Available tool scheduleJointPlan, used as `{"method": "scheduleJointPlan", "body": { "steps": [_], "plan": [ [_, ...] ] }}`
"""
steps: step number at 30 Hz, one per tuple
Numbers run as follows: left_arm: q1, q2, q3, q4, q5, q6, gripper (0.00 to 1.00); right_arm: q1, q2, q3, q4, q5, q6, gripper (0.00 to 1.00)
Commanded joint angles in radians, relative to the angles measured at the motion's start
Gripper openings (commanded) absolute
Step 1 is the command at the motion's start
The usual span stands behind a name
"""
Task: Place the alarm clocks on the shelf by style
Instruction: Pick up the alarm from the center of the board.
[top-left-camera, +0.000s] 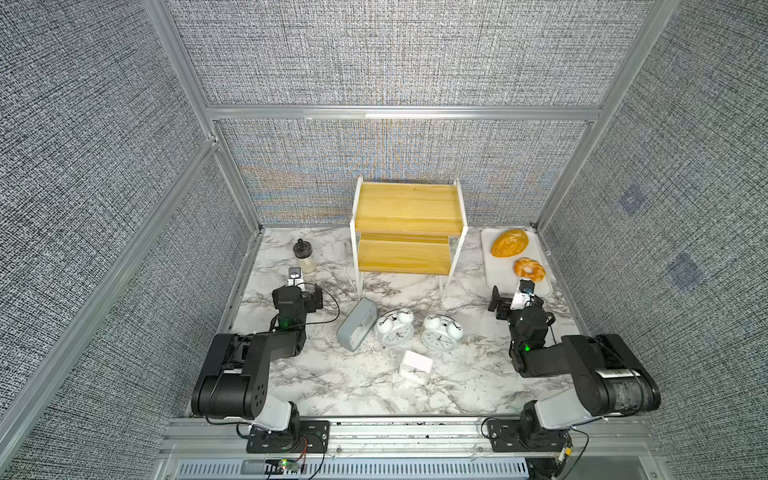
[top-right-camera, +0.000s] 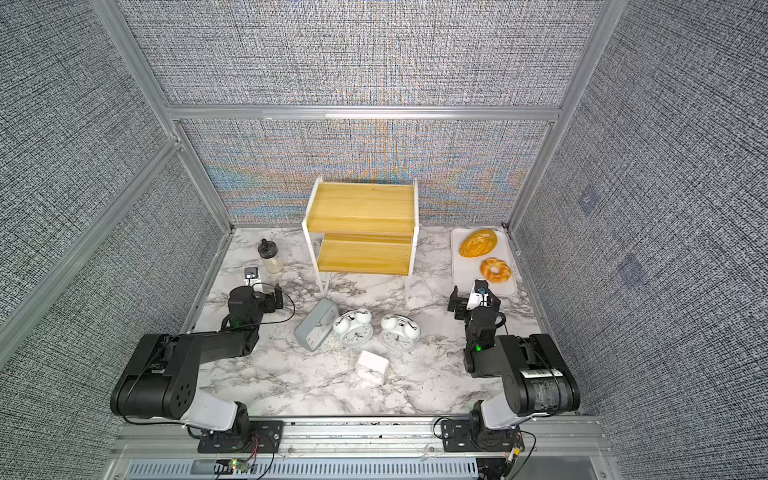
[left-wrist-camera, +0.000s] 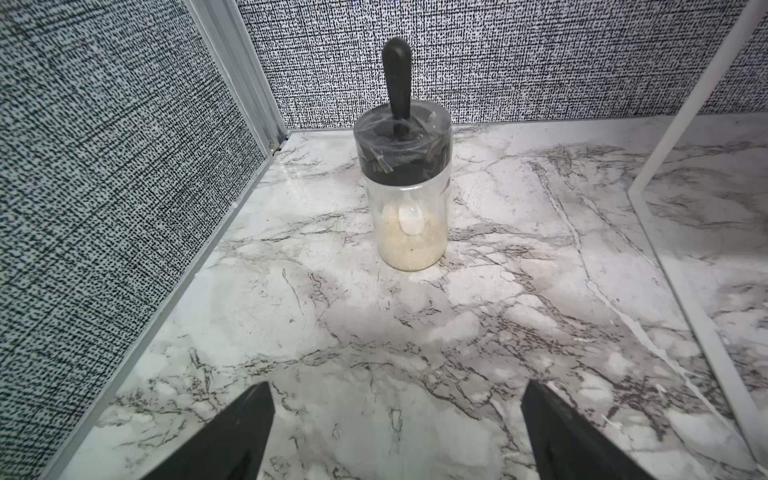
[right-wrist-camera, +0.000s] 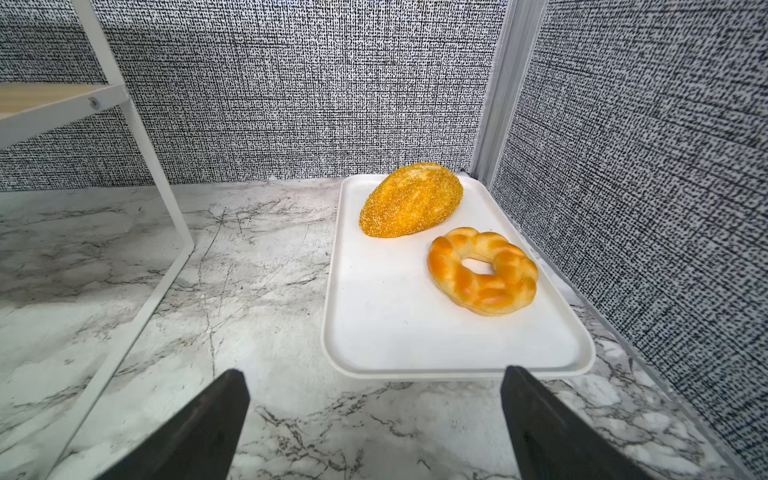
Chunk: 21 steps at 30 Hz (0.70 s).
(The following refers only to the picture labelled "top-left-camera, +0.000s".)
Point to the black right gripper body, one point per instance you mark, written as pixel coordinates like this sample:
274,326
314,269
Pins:
500,303

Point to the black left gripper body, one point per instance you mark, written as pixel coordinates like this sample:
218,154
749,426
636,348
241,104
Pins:
291,293

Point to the white twin-bell alarm clock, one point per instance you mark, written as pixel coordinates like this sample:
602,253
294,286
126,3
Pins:
395,327

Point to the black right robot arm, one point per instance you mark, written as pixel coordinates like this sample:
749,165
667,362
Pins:
608,379

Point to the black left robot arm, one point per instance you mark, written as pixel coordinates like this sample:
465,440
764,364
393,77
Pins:
232,388

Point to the yellow wooden two-tier shelf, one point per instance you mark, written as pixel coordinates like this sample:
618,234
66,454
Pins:
407,228

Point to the grey rectangular digital clock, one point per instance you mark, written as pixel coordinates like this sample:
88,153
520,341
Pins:
357,325

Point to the glass jar black lid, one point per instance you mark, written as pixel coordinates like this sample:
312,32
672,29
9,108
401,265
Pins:
303,251

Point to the white cube digital clock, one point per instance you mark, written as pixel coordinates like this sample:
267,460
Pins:
416,367

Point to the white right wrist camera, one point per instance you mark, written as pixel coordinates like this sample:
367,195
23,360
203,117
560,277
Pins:
524,295

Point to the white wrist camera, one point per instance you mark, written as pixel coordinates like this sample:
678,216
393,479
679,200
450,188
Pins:
524,295
295,276

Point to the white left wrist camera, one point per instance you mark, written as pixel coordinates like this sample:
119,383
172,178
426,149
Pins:
295,276

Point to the glazed ring pastry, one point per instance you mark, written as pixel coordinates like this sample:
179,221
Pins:
529,268

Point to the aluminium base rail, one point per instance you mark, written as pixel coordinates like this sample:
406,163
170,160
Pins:
427,447

